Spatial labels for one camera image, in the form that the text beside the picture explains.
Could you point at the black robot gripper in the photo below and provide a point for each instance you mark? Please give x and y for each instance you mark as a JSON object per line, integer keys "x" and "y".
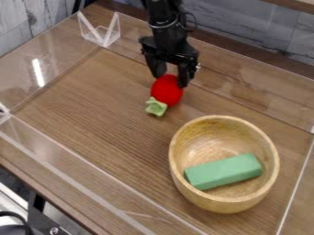
{"x": 168, "y": 46}

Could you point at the red plush fruit green stem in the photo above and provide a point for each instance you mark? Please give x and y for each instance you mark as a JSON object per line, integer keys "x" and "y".
{"x": 166, "y": 95}

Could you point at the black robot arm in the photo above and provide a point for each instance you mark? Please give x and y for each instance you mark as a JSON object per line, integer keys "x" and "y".
{"x": 165, "y": 14}

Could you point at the clear acrylic tray walls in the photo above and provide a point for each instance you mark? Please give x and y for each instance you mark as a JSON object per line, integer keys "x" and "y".
{"x": 79, "y": 141}

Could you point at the round wooden bowl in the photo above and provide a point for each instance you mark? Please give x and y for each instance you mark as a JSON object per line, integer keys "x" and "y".
{"x": 212, "y": 138}

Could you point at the green rectangular block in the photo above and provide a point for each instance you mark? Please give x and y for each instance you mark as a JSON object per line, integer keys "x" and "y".
{"x": 224, "y": 172}

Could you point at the black table leg frame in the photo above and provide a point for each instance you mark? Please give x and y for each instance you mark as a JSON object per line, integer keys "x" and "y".
{"x": 47, "y": 220}

